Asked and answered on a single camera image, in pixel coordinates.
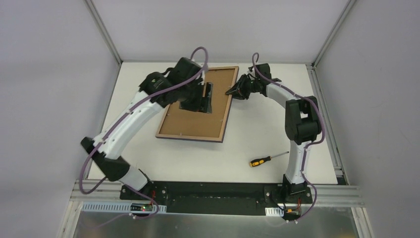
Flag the blue wooden photo frame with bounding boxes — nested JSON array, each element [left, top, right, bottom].
[[156, 66, 239, 143]]

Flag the yellow black screwdriver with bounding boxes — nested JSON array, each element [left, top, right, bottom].
[[249, 151, 290, 167]]

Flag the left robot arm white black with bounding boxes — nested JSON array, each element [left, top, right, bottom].
[[80, 57, 212, 201]]

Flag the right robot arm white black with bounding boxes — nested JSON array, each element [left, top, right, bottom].
[[225, 63, 324, 203]]

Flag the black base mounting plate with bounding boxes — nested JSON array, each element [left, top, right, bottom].
[[119, 181, 315, 216]]

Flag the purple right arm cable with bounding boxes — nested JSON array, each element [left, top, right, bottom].
[[252, 52, 326, 224]]

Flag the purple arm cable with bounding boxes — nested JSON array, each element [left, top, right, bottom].
[[252, 52, 326, 224], [79, 46, 210, 220]]

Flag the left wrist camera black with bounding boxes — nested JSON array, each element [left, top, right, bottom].
[[167, 57, 202, 84]]

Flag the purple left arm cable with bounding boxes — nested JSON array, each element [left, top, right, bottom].
[[79, 46, 210, 220]]

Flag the aluminium front rail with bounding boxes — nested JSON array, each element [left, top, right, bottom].
[[71, 181, 366, 208]]

